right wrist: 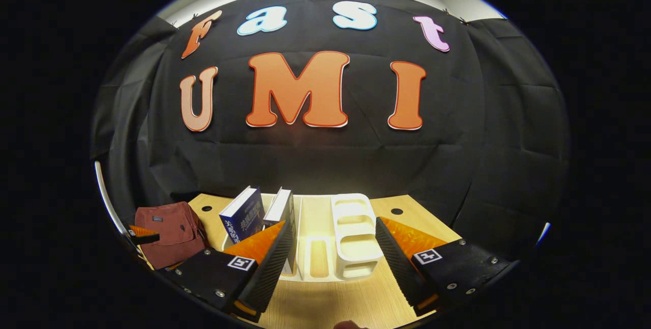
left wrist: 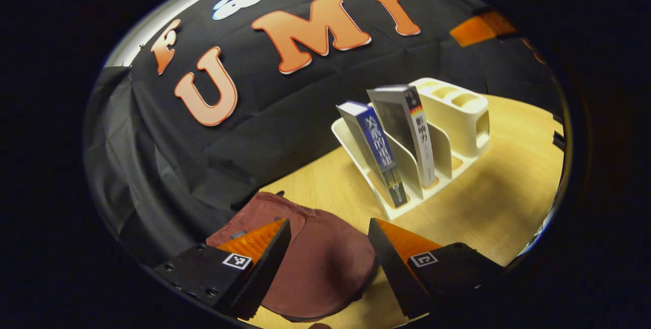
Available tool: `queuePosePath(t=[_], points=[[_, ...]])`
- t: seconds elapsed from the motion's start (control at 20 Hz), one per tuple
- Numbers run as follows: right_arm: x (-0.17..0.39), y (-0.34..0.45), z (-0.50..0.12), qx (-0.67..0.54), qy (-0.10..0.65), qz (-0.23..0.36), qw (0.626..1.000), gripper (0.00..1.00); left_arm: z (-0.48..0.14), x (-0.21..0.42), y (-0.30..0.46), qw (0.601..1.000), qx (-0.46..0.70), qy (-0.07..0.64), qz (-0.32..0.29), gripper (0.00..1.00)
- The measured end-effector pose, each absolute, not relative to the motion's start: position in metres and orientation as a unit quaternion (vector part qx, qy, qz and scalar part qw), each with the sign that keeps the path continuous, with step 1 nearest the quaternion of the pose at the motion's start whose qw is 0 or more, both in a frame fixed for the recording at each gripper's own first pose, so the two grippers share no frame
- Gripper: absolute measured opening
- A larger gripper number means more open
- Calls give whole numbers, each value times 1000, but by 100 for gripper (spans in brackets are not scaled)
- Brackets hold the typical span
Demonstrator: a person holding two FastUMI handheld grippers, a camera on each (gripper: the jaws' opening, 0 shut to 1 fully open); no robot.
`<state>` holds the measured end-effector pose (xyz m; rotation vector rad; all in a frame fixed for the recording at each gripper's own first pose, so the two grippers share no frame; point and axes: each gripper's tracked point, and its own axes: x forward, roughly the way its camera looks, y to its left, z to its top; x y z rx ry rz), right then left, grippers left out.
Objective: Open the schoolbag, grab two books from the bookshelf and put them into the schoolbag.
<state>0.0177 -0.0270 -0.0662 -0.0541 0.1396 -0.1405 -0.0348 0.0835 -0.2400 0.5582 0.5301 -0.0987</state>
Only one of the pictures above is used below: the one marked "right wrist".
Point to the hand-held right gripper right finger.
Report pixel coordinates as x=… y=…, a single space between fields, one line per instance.
x=394 y=263

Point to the dark red schoolbag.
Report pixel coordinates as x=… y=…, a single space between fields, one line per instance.
x=173 y=237

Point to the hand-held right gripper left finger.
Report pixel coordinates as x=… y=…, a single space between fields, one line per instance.
x=269 y=263

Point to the black and white book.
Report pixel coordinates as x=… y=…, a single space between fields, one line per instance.
x=279 y=207

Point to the white plastic bookshelf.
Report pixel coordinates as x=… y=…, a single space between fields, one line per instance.
x=315 y=217

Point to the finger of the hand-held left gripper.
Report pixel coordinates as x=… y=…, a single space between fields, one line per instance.
x=147 y=239

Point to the blue cover book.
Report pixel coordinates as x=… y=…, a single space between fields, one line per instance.
x=244 y=217

